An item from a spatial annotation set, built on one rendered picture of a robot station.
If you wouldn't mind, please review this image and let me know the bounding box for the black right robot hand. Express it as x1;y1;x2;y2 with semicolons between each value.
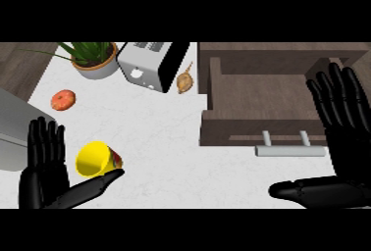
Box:
268;62;371;210

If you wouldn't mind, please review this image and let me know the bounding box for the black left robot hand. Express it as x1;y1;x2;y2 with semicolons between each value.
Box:
18;116;126;210

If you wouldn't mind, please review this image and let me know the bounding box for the yellow cup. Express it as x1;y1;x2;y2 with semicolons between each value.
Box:
74;140;124;178

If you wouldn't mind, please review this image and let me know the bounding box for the wooden drawer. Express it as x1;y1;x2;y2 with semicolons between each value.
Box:
198;57;344;147

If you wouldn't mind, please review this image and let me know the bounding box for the orange round fruit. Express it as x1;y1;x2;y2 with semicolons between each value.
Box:
49;89;77;112

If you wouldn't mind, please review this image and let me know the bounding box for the wooden cabinet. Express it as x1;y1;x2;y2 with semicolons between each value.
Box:
195;41;371;109

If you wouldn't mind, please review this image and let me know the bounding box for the potted green plant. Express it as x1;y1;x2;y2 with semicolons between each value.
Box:
18;41;120;80

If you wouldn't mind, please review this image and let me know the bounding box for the brown onion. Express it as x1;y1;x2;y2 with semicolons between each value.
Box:
176;61;195;95

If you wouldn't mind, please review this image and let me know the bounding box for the silver toaster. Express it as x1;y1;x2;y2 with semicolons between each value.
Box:
115;41;191;94

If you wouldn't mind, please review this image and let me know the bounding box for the silver drawer handle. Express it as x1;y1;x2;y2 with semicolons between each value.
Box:
254;129;328;158

